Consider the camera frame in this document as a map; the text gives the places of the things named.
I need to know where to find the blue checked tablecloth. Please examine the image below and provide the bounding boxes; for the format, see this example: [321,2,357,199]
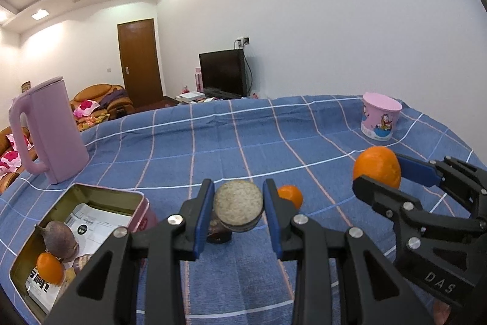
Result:
[0,94,487,325]

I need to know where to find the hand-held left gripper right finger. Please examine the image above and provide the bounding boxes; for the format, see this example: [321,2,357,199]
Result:
[262,178,434,325]

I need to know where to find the white flat box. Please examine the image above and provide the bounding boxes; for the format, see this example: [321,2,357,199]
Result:
[179,91,206,103]

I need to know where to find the black cable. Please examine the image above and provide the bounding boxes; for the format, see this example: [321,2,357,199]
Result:
[243,45,254,97]

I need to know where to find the printed paper sheets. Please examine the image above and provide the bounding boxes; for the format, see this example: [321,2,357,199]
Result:
[25,204,132,314]

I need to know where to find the large orange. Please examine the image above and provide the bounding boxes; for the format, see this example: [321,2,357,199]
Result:
[352,146,402,189]

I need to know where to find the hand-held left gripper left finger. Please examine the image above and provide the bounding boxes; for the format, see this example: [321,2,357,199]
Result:
[46,178,217,325]

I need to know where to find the pink plastic jug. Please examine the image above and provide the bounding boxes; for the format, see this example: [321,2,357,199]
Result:
[9,76,90,185]

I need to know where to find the dark chocolate round cake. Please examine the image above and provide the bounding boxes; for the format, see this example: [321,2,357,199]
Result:
[206,216,233,244]

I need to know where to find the round sandwich biscuit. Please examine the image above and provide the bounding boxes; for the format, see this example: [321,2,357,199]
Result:
[213,179,264,233]

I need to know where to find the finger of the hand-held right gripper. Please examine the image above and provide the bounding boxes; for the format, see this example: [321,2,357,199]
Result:
[395,153,487,219]
[353,176,476,234]

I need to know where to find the brown leather sofa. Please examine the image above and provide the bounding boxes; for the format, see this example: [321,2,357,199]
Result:
[0,127,39,196]
[69,83,135,131]

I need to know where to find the black television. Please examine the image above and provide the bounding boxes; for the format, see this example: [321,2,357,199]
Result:
[199,49,246,99]

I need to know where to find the brown wooden door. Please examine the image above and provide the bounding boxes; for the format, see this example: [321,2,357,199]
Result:
[117,18,164,108]

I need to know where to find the purple cloth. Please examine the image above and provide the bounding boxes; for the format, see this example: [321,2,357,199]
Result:
[100,90,128,107]

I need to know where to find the dull purple round fruit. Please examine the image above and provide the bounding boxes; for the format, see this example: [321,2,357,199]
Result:
[35,220,79,261]

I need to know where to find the pink rectangular tin box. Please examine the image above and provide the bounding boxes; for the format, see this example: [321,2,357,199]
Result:
[9,183,158,323]

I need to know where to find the pink floral cushion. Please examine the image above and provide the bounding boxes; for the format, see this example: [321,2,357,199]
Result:
[0,150,21,177]
[74,100,100,118]
[5,133,33,151]

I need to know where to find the pink cartoon cup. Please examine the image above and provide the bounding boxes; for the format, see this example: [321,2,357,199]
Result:
[361,92,403,140]

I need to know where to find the small orange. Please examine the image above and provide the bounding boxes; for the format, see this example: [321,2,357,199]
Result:
[37,252,65,285]
[277,185,304,211]

